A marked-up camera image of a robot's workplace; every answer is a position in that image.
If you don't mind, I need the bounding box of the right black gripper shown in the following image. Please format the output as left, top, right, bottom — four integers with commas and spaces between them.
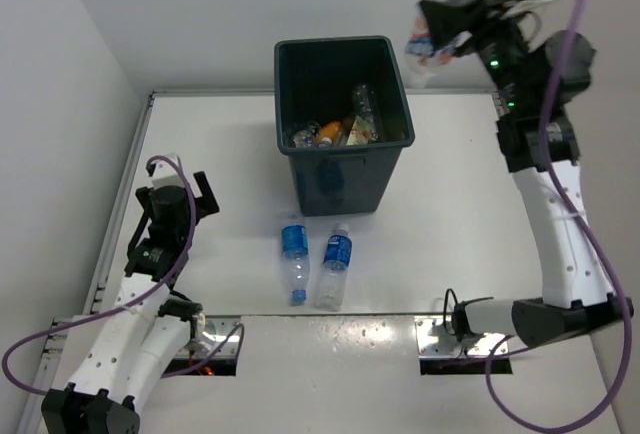
416, 0, 529, 113

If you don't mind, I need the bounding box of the clear bottle orange blue label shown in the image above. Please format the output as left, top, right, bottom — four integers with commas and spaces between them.
404, 0, 471, 88

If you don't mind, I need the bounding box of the clear bottle white cap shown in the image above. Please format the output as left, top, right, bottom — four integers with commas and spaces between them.
351, 83, 383, 143

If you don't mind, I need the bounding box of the blue label bottle white cap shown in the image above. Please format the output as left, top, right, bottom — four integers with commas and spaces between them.
315, 223, 352, 312

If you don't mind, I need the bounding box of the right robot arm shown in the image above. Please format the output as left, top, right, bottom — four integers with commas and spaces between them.
418, 0, 634, 347

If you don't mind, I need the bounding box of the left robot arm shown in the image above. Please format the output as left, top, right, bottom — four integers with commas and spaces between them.
41, 168, 220, 433

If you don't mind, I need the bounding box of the clear crushed bottle in bin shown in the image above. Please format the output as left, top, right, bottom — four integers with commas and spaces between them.
291, 121, 321, 148

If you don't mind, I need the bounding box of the dark green plastic bin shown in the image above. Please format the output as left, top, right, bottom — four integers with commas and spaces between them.
274, 36, 415, 217

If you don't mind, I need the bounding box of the orange juice bottle in bin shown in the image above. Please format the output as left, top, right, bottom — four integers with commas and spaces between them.
316, 121, 345, 148

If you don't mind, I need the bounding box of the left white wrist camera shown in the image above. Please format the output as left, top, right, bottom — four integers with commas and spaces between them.
147, 160, 184, 189

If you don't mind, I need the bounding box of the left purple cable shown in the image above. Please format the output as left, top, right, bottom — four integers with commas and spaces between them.
2, 155, 246, 395

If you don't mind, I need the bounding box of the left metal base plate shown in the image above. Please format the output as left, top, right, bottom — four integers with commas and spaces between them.
174, 315, 242, 361

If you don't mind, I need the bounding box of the metal base plate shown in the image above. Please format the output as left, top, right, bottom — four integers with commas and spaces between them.
174, 315, 242, 361
414, 315, 503, 361

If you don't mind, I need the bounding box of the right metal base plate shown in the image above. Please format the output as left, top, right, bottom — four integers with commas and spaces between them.
414, 315, 503, 361

